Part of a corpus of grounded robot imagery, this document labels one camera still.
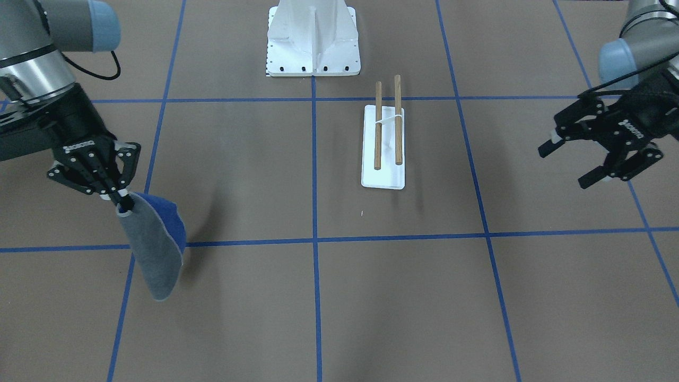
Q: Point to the white wire rack support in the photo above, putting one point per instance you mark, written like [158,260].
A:
[388,120]

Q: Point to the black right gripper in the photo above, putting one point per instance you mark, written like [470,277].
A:
[70,120]

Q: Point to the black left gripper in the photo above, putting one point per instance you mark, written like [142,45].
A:
[638,124]

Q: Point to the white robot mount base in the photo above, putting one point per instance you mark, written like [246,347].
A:
[312,38]

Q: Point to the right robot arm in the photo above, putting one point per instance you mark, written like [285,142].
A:
[36,35]

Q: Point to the white rack base tray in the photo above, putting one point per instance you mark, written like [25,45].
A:
[390,175]

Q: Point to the wooden rack rod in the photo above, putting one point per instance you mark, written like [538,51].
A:
[398,121]
[378,126]

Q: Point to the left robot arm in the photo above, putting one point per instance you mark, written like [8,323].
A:
[647,44]

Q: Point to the blue grey towel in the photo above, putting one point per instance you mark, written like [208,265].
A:
[157,237]

